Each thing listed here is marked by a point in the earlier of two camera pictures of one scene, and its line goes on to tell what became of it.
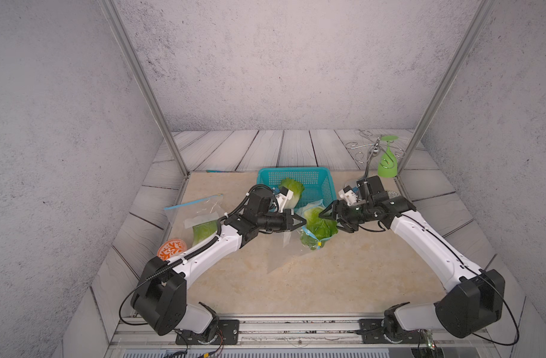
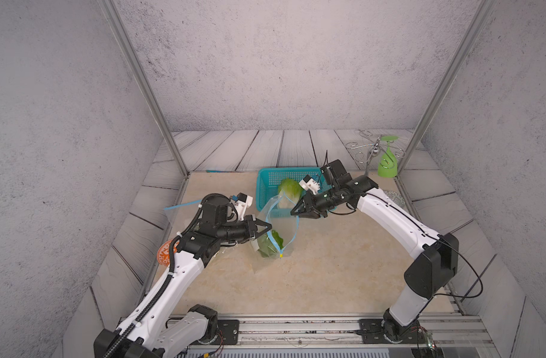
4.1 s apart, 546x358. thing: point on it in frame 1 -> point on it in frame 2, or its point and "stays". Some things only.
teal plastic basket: x=317 y=182 stays
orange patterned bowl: x=171 y=247 stays
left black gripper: x=286 y=225 -> x=250 y=233
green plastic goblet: x=387 y=167 stays
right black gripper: x=341 y=206 -> x=302 y=209
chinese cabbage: x=317 y=229 -> x=270 y=245
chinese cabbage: x=295 y=186 stays
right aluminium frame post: x=482 y=17 stays
